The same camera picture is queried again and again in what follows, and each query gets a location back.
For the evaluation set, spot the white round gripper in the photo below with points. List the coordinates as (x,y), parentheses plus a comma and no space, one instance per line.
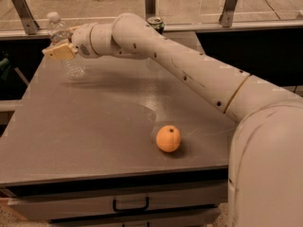
(80,41)

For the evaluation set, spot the clear plastic water bottle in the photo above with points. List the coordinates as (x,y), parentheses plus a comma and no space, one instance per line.
(59,32)

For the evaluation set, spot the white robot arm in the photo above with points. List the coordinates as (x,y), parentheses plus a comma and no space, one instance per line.
(265,175)

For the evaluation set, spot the green object at left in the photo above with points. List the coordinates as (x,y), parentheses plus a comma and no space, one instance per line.
(5,66)

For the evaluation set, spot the green soda can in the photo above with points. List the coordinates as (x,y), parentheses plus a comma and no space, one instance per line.
(157,23)

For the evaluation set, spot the orange fruit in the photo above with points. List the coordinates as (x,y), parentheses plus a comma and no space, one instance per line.
(168,138)

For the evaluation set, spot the grey cabinet upper drawer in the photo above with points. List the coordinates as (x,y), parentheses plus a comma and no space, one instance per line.
(106,202)

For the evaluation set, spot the grey cabinet drawer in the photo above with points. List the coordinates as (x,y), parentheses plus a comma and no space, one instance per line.
(106,202)
(198,217)

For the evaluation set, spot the grey horizontal railing ledge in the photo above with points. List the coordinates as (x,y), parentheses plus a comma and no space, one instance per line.
(10,35)

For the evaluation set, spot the grey cabinet lower drawer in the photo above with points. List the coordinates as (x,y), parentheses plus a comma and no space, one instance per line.
(198,217)

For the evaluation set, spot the left metal railing post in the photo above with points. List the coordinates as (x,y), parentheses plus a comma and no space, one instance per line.
(29,24)

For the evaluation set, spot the metal railing post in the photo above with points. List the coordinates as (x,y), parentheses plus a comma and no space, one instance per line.
(227,16)
(150,8)
(29,24)

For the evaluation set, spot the middle metal railing post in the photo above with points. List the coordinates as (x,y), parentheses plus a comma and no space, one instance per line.
(150,8)

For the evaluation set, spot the right metal railing post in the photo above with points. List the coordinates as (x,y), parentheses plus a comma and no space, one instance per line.
(227,16)

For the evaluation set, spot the black drawer handle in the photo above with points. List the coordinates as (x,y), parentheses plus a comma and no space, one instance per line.
(132,205)

